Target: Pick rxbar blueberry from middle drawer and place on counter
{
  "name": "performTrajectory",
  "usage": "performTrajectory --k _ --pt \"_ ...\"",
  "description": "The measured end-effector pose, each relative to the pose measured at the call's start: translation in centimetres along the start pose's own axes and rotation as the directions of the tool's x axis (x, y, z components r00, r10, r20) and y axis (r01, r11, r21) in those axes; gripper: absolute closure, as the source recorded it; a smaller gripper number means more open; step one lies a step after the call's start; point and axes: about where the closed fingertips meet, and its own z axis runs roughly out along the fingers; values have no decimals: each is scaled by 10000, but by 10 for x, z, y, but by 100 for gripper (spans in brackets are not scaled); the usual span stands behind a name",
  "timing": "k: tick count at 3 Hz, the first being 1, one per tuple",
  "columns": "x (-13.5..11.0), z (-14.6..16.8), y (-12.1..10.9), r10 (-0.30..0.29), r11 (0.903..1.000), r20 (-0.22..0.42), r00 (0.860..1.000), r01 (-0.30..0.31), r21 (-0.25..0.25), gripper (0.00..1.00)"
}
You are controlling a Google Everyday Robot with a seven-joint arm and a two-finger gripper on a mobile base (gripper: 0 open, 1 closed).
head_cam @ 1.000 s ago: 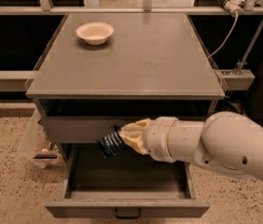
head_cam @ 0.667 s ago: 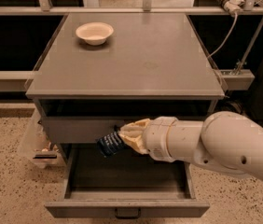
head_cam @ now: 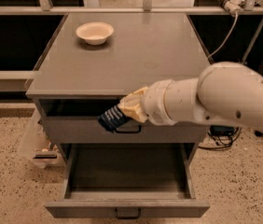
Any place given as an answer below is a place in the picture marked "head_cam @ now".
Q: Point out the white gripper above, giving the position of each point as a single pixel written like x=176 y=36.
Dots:
x=154 y=103

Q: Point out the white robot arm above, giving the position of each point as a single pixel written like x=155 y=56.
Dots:
x=228 y=94

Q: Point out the grey drawer cabinet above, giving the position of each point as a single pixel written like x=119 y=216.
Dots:
x=76 y=79

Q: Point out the closed grey top drawer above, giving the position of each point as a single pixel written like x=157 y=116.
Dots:
x=78 y=130

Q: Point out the open grey middle drawer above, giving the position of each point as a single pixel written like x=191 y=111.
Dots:
x=128 y=181

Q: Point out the white paper bowl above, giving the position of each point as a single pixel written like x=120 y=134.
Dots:
x=95 y=33

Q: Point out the clear plastic bag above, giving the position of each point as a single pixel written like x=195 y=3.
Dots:
x=35 y=146

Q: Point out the white power strip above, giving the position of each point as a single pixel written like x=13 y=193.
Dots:
x=233 y=7

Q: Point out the blue box with cables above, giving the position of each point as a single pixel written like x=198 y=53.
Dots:
x=223 y=136

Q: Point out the grey metal rail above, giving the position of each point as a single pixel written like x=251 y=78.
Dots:
x=16 y=80

